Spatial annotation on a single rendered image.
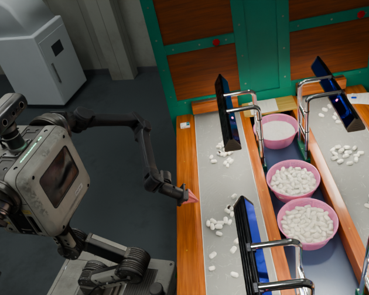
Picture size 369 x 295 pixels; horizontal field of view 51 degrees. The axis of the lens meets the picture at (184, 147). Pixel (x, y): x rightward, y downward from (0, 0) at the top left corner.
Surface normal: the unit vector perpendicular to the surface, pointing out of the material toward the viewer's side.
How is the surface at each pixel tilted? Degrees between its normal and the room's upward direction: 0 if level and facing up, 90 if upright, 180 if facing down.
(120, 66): 90
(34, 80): 90
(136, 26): 90
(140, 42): 90
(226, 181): 0
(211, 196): 0
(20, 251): 0
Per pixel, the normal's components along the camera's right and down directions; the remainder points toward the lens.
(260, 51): 0.02, 0.63
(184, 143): -0.19, -0.76
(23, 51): -0.29, 0.65
